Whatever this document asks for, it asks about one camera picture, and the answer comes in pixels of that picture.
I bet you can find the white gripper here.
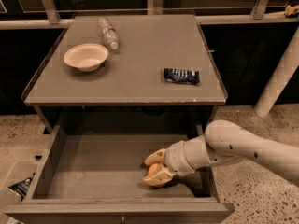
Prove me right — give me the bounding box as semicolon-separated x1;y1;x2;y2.
143;141;195;187

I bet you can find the orange fruit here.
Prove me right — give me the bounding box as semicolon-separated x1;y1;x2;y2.
147;163;164;188

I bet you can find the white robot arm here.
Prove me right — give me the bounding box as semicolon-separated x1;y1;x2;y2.
143;120;299;187

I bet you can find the open grey top drawer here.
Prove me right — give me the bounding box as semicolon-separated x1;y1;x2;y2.
5;125;235;224

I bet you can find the grey cabinet with top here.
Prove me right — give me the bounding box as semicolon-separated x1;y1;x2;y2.
22;15;227;130

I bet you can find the dark blue snack packet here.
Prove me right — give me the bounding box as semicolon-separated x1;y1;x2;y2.
164;68;200;84

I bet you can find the white paper bowl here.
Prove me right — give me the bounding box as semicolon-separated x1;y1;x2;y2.
64;43;108;72

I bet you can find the clear plastic floor bin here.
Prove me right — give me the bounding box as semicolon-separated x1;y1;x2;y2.
0;161;40;224

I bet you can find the blue snack bag in bin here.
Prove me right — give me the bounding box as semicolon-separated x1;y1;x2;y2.
7;173;36;201

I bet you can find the clear plastic water bottle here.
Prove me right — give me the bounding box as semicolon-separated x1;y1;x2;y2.
97;17;120;50

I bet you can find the metal window railing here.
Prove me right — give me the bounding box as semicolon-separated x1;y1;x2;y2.
0;0;299;30

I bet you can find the yellow object on railing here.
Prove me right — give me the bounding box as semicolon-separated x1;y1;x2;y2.
284;5;299;17

